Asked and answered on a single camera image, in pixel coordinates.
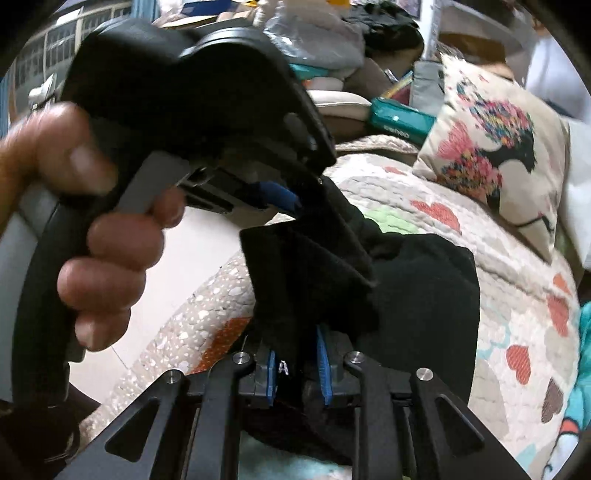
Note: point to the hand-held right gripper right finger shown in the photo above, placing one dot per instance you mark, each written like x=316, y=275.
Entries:
x=324, y=369

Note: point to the black pants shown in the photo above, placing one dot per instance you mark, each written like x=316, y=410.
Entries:
x=415, y=300

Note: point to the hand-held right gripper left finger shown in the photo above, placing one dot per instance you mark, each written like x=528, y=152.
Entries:
x=270, y=374

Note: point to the clear plastic bag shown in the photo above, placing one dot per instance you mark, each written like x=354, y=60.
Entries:
x=314, y=32

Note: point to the white cushion pad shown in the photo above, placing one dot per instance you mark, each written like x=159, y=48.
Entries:
x=341, y=101

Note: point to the dark clothes pile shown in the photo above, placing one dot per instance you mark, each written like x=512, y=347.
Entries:
x=383, y=32

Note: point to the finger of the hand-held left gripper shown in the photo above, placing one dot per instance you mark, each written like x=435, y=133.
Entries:
x=277, y=194

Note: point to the quilted heart pattern bedspread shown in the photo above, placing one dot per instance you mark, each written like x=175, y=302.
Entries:
x=415, y=203

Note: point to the green tissue pack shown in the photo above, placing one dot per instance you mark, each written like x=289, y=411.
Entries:
x=399, y=122

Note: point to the floral silhouette printed pillow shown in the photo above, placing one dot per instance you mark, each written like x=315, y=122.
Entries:
x=498, y=138

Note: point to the person's left hand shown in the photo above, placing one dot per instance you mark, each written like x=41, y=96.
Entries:
x=106, y=281

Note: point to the white pillow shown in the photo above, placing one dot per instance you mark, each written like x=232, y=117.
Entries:
x=577, y=138

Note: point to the teal printed fleece blanket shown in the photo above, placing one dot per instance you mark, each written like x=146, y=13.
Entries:
x=579, y=392

